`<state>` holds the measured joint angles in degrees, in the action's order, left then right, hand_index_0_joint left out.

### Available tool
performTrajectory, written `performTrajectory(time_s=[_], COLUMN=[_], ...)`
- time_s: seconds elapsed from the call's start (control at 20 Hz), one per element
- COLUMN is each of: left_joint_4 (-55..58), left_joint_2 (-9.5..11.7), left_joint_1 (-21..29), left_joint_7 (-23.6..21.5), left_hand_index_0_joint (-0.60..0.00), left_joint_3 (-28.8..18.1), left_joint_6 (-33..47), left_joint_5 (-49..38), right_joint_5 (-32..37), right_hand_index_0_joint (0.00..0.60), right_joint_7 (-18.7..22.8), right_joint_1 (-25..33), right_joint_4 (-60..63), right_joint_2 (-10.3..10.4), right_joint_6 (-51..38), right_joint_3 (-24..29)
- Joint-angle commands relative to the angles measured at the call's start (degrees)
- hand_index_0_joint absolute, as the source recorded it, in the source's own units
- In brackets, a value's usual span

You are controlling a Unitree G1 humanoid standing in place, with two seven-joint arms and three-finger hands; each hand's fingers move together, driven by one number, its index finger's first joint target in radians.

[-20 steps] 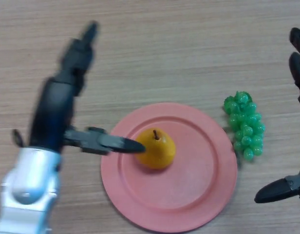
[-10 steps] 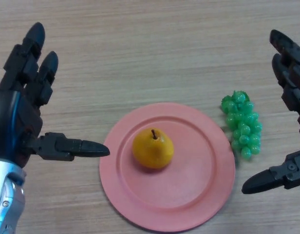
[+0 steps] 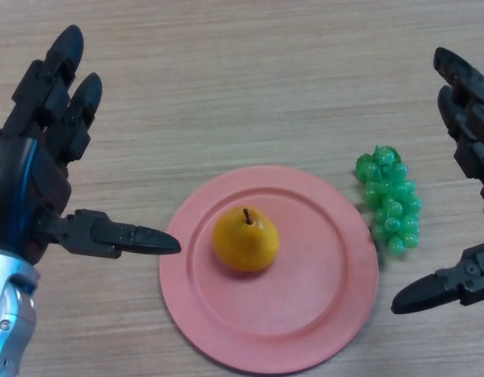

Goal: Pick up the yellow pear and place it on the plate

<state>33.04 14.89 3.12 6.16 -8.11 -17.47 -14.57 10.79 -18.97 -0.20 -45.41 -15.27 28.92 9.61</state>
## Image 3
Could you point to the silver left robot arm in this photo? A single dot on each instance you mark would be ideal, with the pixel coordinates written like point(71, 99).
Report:
point(10, 318)

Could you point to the pink round plate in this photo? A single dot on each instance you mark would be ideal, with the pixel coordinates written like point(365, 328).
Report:
point(273, 275)

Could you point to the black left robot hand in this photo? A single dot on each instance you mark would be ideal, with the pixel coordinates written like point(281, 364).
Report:
point(30, 169)

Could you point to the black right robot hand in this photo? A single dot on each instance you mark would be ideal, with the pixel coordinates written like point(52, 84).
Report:
point(471, 129)

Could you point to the yellow pear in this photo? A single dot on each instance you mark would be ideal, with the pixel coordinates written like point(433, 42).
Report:
point(246, 243)

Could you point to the green grape bunch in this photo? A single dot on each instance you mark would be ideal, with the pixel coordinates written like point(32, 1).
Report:
point(391, 200)

